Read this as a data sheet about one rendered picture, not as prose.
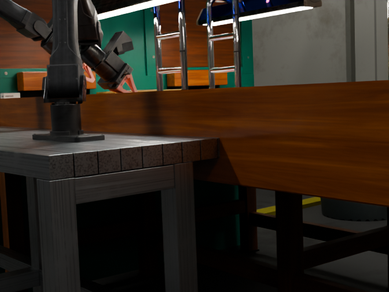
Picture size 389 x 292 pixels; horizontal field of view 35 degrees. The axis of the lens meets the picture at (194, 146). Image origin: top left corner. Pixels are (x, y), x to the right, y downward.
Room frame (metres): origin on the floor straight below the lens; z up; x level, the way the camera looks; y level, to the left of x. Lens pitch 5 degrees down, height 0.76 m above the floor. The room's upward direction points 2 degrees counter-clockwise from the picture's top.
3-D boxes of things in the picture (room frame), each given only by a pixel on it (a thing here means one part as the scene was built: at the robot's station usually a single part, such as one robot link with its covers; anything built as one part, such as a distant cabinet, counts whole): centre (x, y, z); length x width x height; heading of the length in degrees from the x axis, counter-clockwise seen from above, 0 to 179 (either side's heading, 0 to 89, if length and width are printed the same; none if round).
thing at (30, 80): (2.38, 0.51, 0.83); 0.30 x 0.06 x 0.07; 127
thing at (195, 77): (2.79, -0.03, 0.83); 0.30 x 0.06 x 0.07; 127
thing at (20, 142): (1.70, 0.27, 0.65); 1.20 x 0.90 x 0.04; 40
